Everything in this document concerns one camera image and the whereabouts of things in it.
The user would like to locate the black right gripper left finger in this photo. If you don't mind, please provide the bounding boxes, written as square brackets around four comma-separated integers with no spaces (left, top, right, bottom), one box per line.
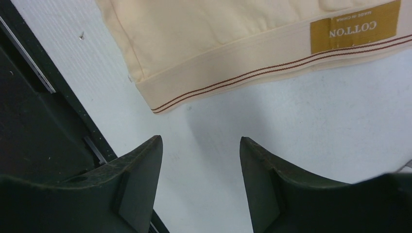
[0,135,163,233]

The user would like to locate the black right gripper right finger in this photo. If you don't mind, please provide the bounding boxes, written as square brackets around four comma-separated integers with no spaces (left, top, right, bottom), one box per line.
[240,137,412,233]

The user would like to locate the cream beige underwear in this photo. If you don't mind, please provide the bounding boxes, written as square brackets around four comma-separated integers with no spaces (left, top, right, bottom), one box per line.
[96,0,412,114]

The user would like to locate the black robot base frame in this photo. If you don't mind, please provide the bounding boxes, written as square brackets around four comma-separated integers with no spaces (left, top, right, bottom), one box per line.
[0,0,120,183]

